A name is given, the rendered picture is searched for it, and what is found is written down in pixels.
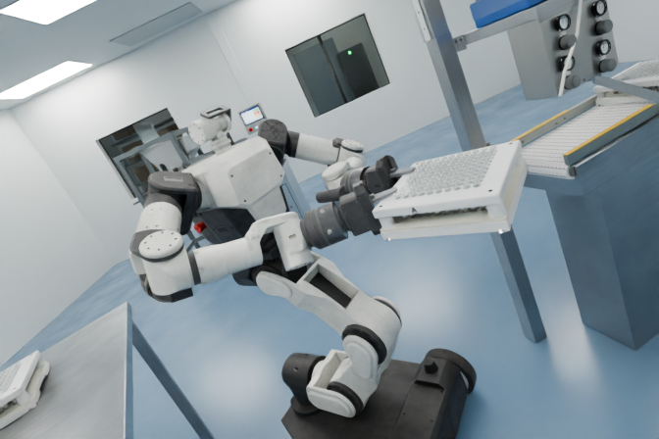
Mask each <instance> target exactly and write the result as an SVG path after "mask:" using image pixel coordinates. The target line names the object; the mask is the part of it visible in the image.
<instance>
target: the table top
mask: <svg viewBox="0 0 659 439"><path fill-rule="evenodd" d="M40 354H41V356H40V357H41V359H42V360H43V361H44V362H45V361H47V362H48V363H49V364H50V365H51V368H50V369H49V372H48V375H47V376H46V377H45V378H43V381H42V383H41V386H40V389H39V390H40V392H41V394H40V396H39V399H38V402H37V403H38V405H37V406H36V407H35V408H34V409H33V410H31V411H30V412H28V413H25V414H24V415H22V416H20V417H19V418H17V419H16V420H14V421H13V422H11V423H10V424H8V425H7V426H5V427H4V428H2V429H0V439H133V383H132V320H131V306H130V304H129V303H128V302H125V303H123V304H122V305H120V306H118V307H117V308H115V309H113V310H112V311H110V312H109V313H107V314H106V315H104V316H102V317H100V318H99V319H97V320H95V321H94V322H92V323H90V324H89V325H87V326H85V327H84V328H82V329H80V330H79V331H77V332H75V333H74V334H72V335H70V336H69V337H67V338H65V339H64V340H62V341H60V342H59V343H57V344H55V345H54V346H52V347H50V348H49V349H47V350H45V351H44V352H42V353H40Z"/></svg>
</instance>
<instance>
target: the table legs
mask: <svg viewBox="0 0 659 439"><path fill-rule="evenodd" d="M132 344H133V346H134V347H135V349H136V350H137V351H138V353H139V354H140V356H141V357H142V358H143V360H144V361H145V362H146V363H147V364H148V366H149V367H150V369H151V370H152V371H153V373H154V374H155V376H156V377H157V378H158V380H159V381H160V383H161V384H162V385H163V387H164V388H165V390H166V391H167V392H168V394H169V395H170V397H171V398H172V399H173V401H174V402H175V404H176V405H177V407H178V408H179V410H180V411H181V412H182V414H183V415H184V417H185V418H186V419H187V421H188V422H189V424H190V425H191V426H192V428H193V429H194V431H195V432H196V433H197V435H198V436H199V438H200V439H215V437H214V436H213V434H212V433H211V431H210V430H209V429H208V427H207V426H206V424H205V423H204V421H203V420H202V418H201V417H200V416H199V414H198V413H197V411H196V410H195V409H194V408H193V407H192V405H191V404H190V402H189V401H188V399H187V398H186V397H185V395H184V394H183V392H182V391H181V389H180V388H179V387H178V385H177V383H176V382H175V380H174V379H173V378H172V376H171V375H170V373H169V372H168V370H167V369H166V368H165V366H164V365H163V363H162V362H161V360H160V359H159V358H158V356H157V355H156V353H155V352H154V350H153V349H152V348H151V346H150V345H149V343H148V342H147V340H146V339H145V338H144V336H143V335H142V333H141V332H140V330H139V329H138V328H137V326H136V325H135V323H134V322H133V320H132Z"/></svg>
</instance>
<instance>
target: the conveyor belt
mask: <svg viewBox="0 0 659 439"><path fill-rule="evenodd" d="M651 103H653V101H650V102H637V103H625V104H612V105H603V106H595V107H593V108H591V109H590V110H588V111H586V112H584V113H583V114H581V115H579V116H577V117H576V118H574V119H572V120H570V121H568V122H566V123H564V124H562V125H561V126H559V127H557V128H555V129H554V130H552V131H550V132H548V133H547V134H545V135H543V136H541V137H540V138H538V139H537V140H535V141H533V142H532V143H530V144H528V145H526V146H525V147H523V148H522V149H521V154H522V158H523V160H526V162H527V165H528V168H529V169H528V171H529V173H528V174H535V175H543V176H551V177H558V178H566V179H575V177H574V176H569V168H570V166H566V165H565V161H564V157H563V154H565V153H566V152H568V151H570V150H571V149H573V148H575V147H577V146H578V145H580V144H582V143H583V142H585V141H587V139H589V138H591V137H593V136H594V135H596V134H598V133H599V132H601V131H603V130H604V129H606V128H608V127H610V126H611V125H613V124H615V123H616V122H619V121H620V120H622V119H624V118H626V117H627V116H629V115H631V114H632V113H634V112H636V111H637V110H639V109H641V108H643V107H644V106H646V105H649V104H651ZM571 166H572V165H571Z"/></svg>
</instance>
